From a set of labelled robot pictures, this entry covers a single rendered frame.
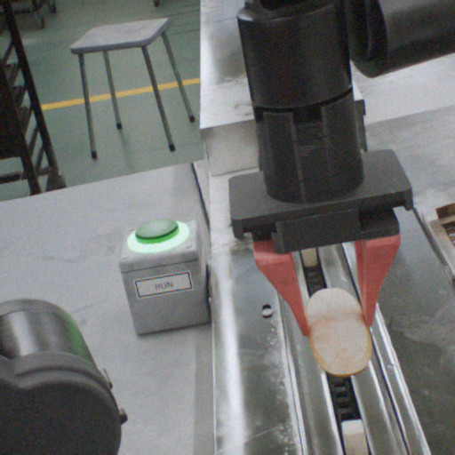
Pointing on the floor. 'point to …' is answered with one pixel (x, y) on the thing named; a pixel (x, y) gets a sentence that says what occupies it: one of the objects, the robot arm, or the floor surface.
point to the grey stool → (151, 28)
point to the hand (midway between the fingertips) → (334, 315)
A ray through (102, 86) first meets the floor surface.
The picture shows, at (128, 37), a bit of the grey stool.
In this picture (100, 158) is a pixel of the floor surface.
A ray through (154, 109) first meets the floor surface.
